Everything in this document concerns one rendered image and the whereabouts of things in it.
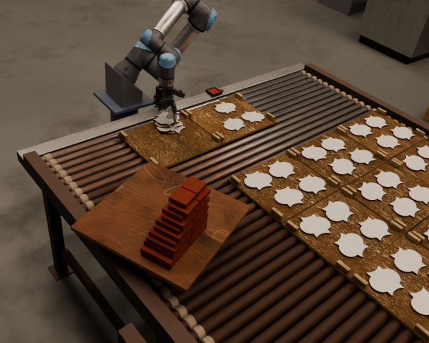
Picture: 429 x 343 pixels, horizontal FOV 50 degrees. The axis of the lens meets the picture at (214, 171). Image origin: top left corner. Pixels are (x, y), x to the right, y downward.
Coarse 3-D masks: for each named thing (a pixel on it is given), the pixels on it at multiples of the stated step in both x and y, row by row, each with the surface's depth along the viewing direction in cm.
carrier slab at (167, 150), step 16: (144, 128) 240; (192, 128) 245; (128, 144) 228; (144, 144) 229; (160, 144) 230; (176, 144) 232; (192, 144) 233; (208, 144) 235; (144, 160) 221; (160, 160) 220; (176, 160) 222
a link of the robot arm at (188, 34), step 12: (192, 12) 245; (204, 12) 244; (216, 12) 248; (192, 24) 248; (204, 24) 248; (180, 36) 255; (192, 36) 254; (180, 48) 258; (156, 60) 264; (156, 72) 265
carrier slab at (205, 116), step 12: (204, 108) 263; (240, 108) 268; (252, 108) 269; (192, 120) 252; (204, 120) 253; (216, 120) 254; (264, 120) 260; (228, 132) 246; (240, 132) 247; (252, 132) 250
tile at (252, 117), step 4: (244, 112) 263; (248, 112) 263; (252, 112) 264; (244, 116) 259; (248, 116) 260; (252, 116) 260; (256, 116) 261; (260, 116) 261; (248, 120) 257; (252, 120) 257; (256, 120) 257; (260, 120) 258
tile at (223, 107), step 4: (220, 104) 267; (224, 104) 267; (228, 104) 268; (232, 104) 268; (216, 108) 263; (220, 108) 263; (224, 108) 264; (228, 108) 264; (232, 108) 265; (220, 112) 260; (224, 112) 261; (228, 112) 261
